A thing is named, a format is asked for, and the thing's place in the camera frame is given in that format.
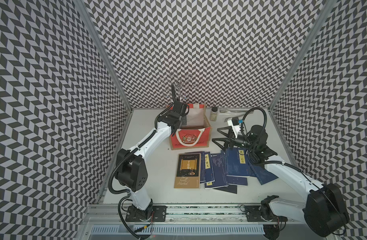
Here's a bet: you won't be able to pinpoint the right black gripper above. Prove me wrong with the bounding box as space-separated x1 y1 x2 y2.
212 125 256 152

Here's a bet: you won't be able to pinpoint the red burlap canvas bag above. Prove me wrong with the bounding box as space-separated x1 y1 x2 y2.
170 103 211 150

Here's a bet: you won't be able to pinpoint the brown black scroll book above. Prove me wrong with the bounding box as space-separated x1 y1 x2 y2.
174 153 201 189

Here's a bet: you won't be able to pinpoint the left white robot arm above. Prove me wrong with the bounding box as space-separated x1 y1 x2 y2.
108 100 189 220

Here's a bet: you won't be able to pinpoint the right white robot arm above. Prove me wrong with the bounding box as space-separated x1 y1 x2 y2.
212 107 350 237

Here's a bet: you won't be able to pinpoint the blue book map cover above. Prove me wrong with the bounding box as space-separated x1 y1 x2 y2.
205 153 228 189

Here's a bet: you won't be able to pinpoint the metal tongs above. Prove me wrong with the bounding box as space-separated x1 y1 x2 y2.
219 110 247 123

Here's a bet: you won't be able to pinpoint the small glass jar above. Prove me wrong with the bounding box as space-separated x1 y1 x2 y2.
210 107 218 122

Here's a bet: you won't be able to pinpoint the dark blue bottom book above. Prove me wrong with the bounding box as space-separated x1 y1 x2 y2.
214 185 237 194

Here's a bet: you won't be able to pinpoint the blue book far right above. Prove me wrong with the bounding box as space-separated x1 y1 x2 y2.
248 161 278 185

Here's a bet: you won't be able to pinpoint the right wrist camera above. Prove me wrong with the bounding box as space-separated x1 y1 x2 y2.
227 117 243 137

